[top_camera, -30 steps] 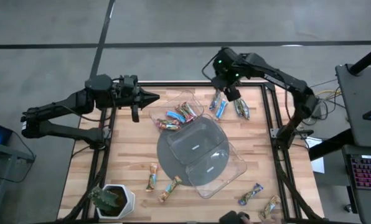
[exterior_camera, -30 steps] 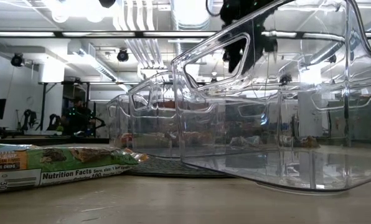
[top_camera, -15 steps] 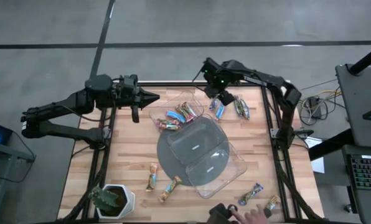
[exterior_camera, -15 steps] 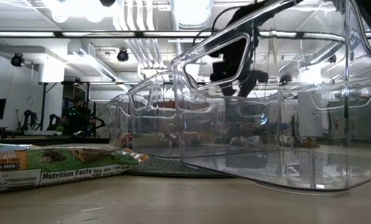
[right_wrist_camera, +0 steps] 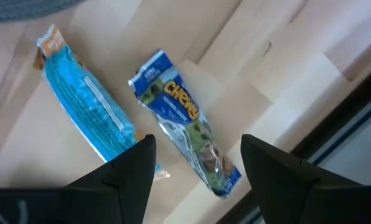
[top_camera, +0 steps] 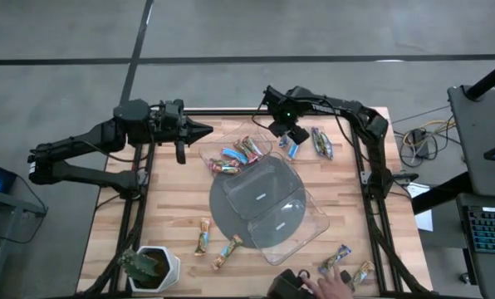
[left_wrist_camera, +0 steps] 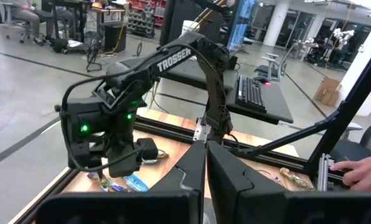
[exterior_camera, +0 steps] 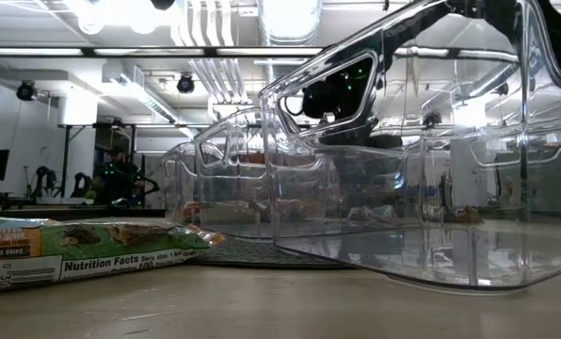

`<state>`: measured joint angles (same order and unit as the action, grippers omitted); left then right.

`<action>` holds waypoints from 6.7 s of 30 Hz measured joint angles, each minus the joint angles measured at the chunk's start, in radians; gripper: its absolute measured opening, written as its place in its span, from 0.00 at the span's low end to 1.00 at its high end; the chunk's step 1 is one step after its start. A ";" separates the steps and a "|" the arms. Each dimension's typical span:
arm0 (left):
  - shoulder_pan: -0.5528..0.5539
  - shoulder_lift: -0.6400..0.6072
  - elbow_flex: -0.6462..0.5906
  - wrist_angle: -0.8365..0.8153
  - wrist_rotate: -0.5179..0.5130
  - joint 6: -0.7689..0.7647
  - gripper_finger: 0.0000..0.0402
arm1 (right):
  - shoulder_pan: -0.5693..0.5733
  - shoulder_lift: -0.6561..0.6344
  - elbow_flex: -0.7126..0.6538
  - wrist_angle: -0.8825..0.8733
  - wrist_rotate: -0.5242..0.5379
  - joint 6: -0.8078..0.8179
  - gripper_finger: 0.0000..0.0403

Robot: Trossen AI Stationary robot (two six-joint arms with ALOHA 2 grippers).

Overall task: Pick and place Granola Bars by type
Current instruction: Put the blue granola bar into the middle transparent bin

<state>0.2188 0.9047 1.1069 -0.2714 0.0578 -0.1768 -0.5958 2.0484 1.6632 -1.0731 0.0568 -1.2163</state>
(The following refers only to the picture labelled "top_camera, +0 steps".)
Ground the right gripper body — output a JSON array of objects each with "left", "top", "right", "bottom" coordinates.
[{"left": 262, "top": 85, "right": 315, "bottom": 125}]

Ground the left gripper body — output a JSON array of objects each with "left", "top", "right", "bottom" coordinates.
[{"left": 149, "top": 98, "right": 189, "bottom": 165}]

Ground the dark purple granola bar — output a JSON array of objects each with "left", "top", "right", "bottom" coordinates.
[
  {"left": 316, "top": 243, "right": 352, "bottom": 274},
  {"left": 311, "top": 126, "right": 328, "bottom": 158},
  {"left": 318, "top": 131, "right": 335, "bottom": 161}
]

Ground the red green granola bar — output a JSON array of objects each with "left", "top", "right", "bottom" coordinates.
[
  {"left": 234, "top": 140, "right": 259, "bottom": 164},
  {"left": 208, "top": 157, "right": 238, "bottom": 168},
  {"left": 208, "top": 164, "right": 241, "bottom": 175}
]

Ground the blue red-ended granola bar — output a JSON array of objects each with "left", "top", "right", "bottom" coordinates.
[{"left": 221, "top": 147, "right": 249, "bottom": 165}]

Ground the orange blue Chewy granola bar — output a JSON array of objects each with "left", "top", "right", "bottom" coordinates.
[{"left": 194, "top": 217, "right": 212, "bottom": 257}]

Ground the tan green granola bar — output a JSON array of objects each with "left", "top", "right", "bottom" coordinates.
[{"left": 346, "top": 260, "right": 375, "bottom": 292}]

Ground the round grey woven placemat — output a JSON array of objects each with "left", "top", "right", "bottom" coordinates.
[{"left": 208, "top": 155, "right": 307, "bottom": 250}]

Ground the black power adapter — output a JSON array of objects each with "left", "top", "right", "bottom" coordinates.
[{"left": 411, "top": 128, "right": 430, "bottom": 159}]

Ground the white hexagonal plant pot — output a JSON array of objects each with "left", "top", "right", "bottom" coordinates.
[{"left": 127, "top": 244, "right": 182, "bottom": 294}]

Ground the green cactus plant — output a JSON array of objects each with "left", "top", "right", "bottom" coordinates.
[{"left": 117, "top": 248, "right": 162, "bottom": 284}]

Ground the black handheld device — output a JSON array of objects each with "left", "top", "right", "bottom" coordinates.
[{"left": 267, "top": 268, "right": 313, "bottom": 299}]

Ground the white paper sheet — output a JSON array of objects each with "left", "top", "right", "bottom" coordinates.
[{"left": 405, "top": 182, "right": 434, "bottom": 233}]

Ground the person's hand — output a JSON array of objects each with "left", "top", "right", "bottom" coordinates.
[{"left": 300, "top": 265, "right": 354, "bottom": 299}]

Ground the black support beam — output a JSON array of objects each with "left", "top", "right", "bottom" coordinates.
[{"left": 411, "top": 171, "right": 473, "bottom": 216}]

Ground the grey metal cart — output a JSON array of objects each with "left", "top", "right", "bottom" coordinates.
[{"left": 0, "top": 186, "right": 49, "bottom": 299}]

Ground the grey equipment stand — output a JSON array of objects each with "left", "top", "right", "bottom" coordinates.
[{"left": 446, "top": 85, "right": 495, "bottom": 199}]

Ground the black pole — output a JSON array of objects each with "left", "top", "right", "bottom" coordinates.
[{"left": 465, "top": 56, "right": 495, "bottom": 101}]

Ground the backlit keyboard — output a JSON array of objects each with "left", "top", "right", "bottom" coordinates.
[{"left": 466, "top": 205, "right": 495, "bottom": 255}]

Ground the black aluminium table frame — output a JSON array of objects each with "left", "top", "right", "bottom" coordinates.
[{"left": 79, "top": 106, "right": 434, "bottom": 298}]

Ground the yellow cable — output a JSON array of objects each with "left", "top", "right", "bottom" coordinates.
[{"left": 401, "top": 119, "right": 456, "bottom": 147}]

